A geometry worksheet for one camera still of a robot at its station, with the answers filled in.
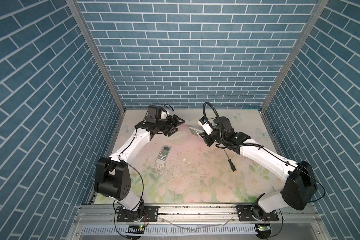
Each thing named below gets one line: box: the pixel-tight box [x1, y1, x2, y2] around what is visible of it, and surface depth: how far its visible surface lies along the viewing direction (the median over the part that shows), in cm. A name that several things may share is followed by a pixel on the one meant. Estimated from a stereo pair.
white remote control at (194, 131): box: [188, 126, 203, 137], surface depth 85 cm
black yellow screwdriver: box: [224, 150, 237, 173], surface depth 91 cm
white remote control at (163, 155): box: [155, 145, 172, 166], surface depth 95 cm
